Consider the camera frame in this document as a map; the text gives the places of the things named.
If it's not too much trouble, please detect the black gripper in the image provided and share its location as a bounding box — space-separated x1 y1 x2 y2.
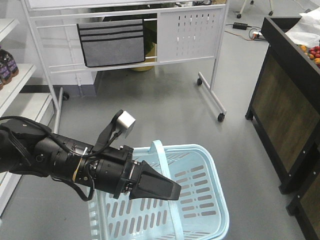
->
79 146 182 201

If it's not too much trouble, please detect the light blue plastic basket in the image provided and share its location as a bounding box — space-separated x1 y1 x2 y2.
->
88 140 230 240

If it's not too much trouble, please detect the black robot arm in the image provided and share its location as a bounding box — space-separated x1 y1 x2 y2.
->
0 116 181 202

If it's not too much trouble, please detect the grey fabric hanging organizer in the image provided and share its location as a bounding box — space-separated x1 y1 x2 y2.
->
76 19 145 68

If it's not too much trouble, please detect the white store shelving unit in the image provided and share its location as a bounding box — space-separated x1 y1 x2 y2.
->
0 17 63 218

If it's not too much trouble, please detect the dark wooden display stand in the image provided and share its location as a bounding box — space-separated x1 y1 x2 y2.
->
245 17 320 240

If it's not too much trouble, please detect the white wheeled metal rack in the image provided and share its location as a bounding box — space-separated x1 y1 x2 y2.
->
19 0 230 133

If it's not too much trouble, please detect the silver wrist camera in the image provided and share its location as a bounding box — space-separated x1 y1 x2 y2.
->
115 110 136 138

